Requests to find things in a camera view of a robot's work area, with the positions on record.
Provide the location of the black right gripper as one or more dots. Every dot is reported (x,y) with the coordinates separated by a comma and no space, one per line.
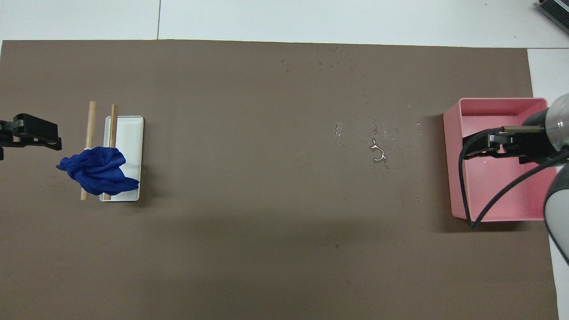
(535,142)

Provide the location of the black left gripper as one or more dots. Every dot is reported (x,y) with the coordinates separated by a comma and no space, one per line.
(5,133)

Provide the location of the blue towel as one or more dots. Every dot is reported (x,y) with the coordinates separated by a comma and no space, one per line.
(100,173)

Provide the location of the white towel rack base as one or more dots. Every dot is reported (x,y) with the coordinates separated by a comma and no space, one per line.
(131,142)

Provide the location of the spilled water puddle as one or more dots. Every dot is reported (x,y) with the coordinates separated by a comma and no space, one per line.
(378,155)

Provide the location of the pink plastic bin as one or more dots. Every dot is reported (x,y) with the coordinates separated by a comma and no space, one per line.
(493,186)

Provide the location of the wooden rack rod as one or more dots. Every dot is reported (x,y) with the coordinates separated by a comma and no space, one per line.
(113,126)
(91,124)

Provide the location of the grey ribbed device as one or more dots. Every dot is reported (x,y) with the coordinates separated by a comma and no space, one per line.
(555,11)

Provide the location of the brown table mat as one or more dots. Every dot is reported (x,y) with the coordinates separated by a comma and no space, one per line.
(266,222)

